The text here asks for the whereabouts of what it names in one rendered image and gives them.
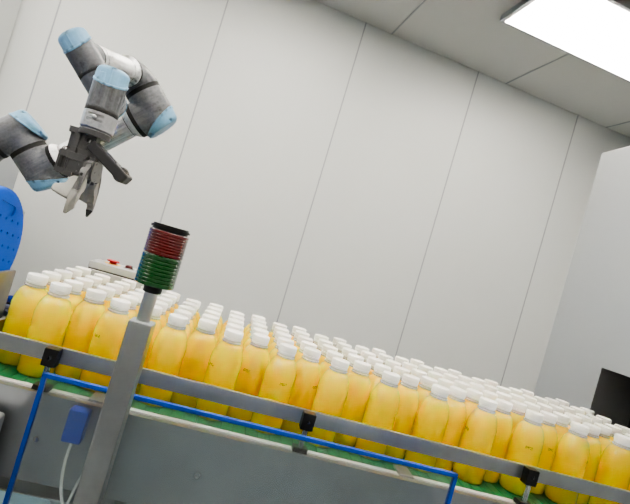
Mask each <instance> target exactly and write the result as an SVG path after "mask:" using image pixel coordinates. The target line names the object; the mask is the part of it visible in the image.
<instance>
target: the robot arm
mask: <svg viewBox="0 0 630 504"><path fill-rule="evenodd" d="M91 38H92V37H91V36H90V35H89V34H88V32H87V31H86V29H85V28H83V27H74V28H70V29H68V30H66V31H64V32H63V33H61V34H60V35H59V37H58V43H59V45H60V47H61V48H62V50H63V54H65V56H66V57H67V59H68V61H69V62H70V64H71V66H72V67H73V69H74V71H75V72H76V74H77V76H78V78H79V79H80V81H81V83H82V84H83V86H84V88H85V90H86V91H87V93H88V97H87V100H86V104H85V107H84V110H83V113H82V117H81V120H80V123H79V124H80V126H79V127H76V126H72V125H70V128H69V131H70V132H71V135H70V138H69V140H68V141H66V142H64V143H62V144H60V145H56V144H49V145H47V143H46V142H45V140H47V139H48V136H47V134H46V133H45V131H44V130H43V129H42V127H41V126H40V125H39V124H38V123H37V121H36V120H35V119H34V118H33V117H32V116H31V115H30V114H29V113H28V112H27V111H25V110H22V109H20V110H17V111H14V112H12V113H8V114H7V115H5V116H2V117H0V162H1V161H2V160H3V159H5V158H8V157H11V158H12V160H13V161H14V163H15V164H16V166H17V168H18V169H19V171H20V172H21V174H22V175H23V177H24V178H25V180H26V182H27V183H28V184H29V186H30V187H31V188H32V190H34V191H36V192H41V191H45V190H48V189H52V190H53V191H54V192H56V193H57V194H59V195H61V196H62V197H64V198H66V199H67V200H66V203H65V206H64V209H63V213H67V212H69V211H70V210H72V209H74V208H75V205H76V203H77V201H78V200H81V201H82V202H84V203H86V204H87V207H86V215H85V216H86V217H88V216H89V215H90V214H91V213H92V212H93V210H94V207H95V204H96V201H97V197H98V194H99V190H100V185H101V179H102V171H103V166H104V167H105V168H106V169H107V170H108V171H109V172H110V173H111V174H112V176H113V178H114V180H115V181H117V182H119V183H122V184H124V185H127V184H128V183H129V182H131V181H132V177H131V176H130V174H129V172H128V170H127V169H126V168H124V167H122V166H121V165H120V164H119V163H118V162H117V161H116V160H115V159H114V158H113V157H112V155H111V154H110V153H109V152H108V151H109V150H111V149H113V148H114V147H116V146H118V145H120V144H122V143H124V142H126V141H128V140H130V139H132V138H134V137H136V136H139V137H142V138H144V137H146V136H148V137H149V138H151V139H152V138H155V137H157V136H158V135H161V134H162V133H164V132H165V131H167V130H168V129H169V128H170V127H172V126H173V125H174V124H175V123H176V121H177V116H176V114H175V112H174V110H173V106H171V104H170V102H169V100H168V98H167V97H166V95H165V93H164V91H163V89H162V88H161V86H160V84H159V82H158V80H157V78H156V77H155V75H154V74H153V73H152V72H151V71H150V70H149V69H148V68H147V67H146V66H145V65H144V64H143V63H141V62H140V61H139V60H137V59H136V58H134V57H132V56H130V55H126V54H122V55H120V54H118V53H115V52H113V51H111V50H109V49H107V48H105V47H102V46H100V45H98V44H96V43H94V42H93V40H92V39H91ZM125 96H126V97H125ZM126 98H127V99H128V101H129V103H128V104H127V101H126ZM81 126H82V127H81ZM68 177H69V178H68Z"/></svg>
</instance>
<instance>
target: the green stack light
mask: <svg viewBox="0 0 630 504"><path fill-rule="evenodd" d="M181 264H182V261H179V260H174V259H169V258H165V257H162V256H158V255H155V254H152V253H149V252H146V251H142V255H141V259H140V262H139V264H138V267H137V268H138V269H137V271H136V274H135V275H136V276H135V277H134V280H135V281H136V282H138V283H141V284H143V285H146V286H150V287H154V288H158V289H163V290H174V287H175V284H176V283H175V282H176V281H177V277H178V276H177V275H178V274H179V271H180V267H181V266H180V265H181Z"/></svg>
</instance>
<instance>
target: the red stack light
mask: <svg viewBox="0 0 630 504"><path fill-rule="evenodd" d="M188 241H189V238H188V237H185V236H181V235H177V234H174V233H170V232H167V231H163V230H160V229H157V228H154V227H150V228H149V231H148V236H147V239H146V241H145V245H144V248H143V250H144V251H146V252H149V253H152V254H155V255H158V256H162V257H165V258H169V259H174V260H179V261H182V260H183V257H184V254H185V251H186V250H185V249H186V248H187V247H186V246H187V244H188Z"/></svg>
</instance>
